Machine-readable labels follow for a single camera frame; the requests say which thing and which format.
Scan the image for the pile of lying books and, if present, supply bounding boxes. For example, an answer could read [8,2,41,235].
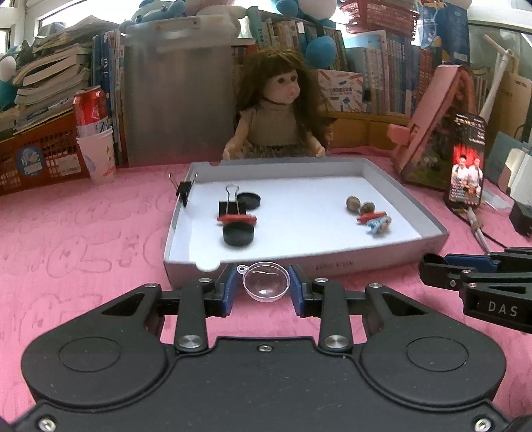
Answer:
[12,17,119,136]

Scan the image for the wooden book shelf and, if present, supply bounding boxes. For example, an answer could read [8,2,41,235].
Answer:
[328,114,416,150]

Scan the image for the grey braided cable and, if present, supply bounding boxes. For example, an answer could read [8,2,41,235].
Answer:
[463,208,493,254]

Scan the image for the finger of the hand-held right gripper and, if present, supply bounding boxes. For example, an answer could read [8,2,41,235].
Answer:
[419,253,532,293]
[443,248,532,272]

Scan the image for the dark blue hanging packet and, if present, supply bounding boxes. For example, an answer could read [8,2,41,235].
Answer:
[416,0,470,67]

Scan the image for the clear plastic half sphere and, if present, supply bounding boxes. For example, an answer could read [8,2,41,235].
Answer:
[237,261,290,303]

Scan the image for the red plastic basket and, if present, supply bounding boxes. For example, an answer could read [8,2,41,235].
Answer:
[338,0,420,34]

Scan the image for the small dark blue plush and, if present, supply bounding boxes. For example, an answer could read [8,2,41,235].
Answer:
[131,0,186,23]

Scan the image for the large black binder clip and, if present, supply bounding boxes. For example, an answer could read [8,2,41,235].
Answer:
[218,185,244,219]

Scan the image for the pink tablecloth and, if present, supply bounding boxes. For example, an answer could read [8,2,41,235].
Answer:
[0,143,532,432]

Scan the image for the row of upright books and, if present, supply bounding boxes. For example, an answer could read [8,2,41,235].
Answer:
[230,8,441,117]

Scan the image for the brown cardboard box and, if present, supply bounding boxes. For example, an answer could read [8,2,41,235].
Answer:
[496,70,532,144]

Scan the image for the small black binder clip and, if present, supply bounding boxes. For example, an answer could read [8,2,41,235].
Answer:
[168,172,197,208]

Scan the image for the colourful printed box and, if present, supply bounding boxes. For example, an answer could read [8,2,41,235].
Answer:
[318,68,364,113]

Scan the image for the orange plastic basket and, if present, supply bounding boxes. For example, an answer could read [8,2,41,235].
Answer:
[0,112,94,196]

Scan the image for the black smartphone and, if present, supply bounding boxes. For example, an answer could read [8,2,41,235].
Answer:
[444,112,488,210]

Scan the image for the translucent storage box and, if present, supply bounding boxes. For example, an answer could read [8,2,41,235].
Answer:
[122,14,237,167]

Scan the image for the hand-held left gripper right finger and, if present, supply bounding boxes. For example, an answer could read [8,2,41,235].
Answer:
[288,265,433,354]

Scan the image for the brown-haired doll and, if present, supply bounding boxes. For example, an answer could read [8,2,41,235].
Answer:
[222,48,333,161]

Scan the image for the white paper cup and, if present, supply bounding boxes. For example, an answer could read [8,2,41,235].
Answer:
[76,127,116,185]

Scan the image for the upright blue books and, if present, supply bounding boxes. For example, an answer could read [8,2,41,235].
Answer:
[92,31,129,167]

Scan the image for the blue white plush toy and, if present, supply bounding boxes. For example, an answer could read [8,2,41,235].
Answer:
[0,46,19,111]

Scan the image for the red soda can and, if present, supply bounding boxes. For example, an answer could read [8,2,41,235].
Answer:
[73,86,111,138]

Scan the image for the grey cardboard tray box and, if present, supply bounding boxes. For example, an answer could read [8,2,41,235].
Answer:
[163,156,450,290]

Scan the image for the white tube frame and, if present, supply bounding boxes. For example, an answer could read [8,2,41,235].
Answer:
[478,35,516,121]

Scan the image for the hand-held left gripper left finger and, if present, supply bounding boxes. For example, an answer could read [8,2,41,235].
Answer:
[100,264,244,354]

